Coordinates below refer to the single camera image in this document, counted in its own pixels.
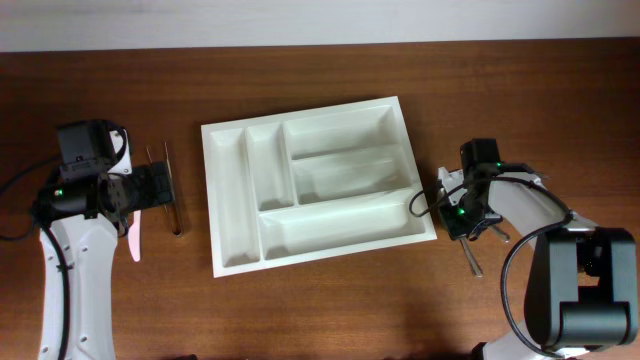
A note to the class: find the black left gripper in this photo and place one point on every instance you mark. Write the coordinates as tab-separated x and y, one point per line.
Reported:
152	192

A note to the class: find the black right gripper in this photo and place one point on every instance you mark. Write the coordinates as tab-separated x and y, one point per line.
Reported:
455	226

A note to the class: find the steel tablespoon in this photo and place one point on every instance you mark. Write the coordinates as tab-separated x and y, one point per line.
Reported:
476	270

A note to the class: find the steel fork tines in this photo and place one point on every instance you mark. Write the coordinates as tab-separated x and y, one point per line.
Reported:
500	233

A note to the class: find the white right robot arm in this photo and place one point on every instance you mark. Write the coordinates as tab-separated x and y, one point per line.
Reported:
582	292

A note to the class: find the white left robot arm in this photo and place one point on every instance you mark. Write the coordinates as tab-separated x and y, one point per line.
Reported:
80	223

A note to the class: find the white plastic knife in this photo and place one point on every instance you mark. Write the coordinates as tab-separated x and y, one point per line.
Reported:
134	236

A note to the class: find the steel kitchen tongs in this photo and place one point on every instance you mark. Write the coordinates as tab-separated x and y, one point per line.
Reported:
172	210

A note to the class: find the white plastic cutlery tray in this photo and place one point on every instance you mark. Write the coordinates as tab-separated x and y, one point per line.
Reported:
308	185

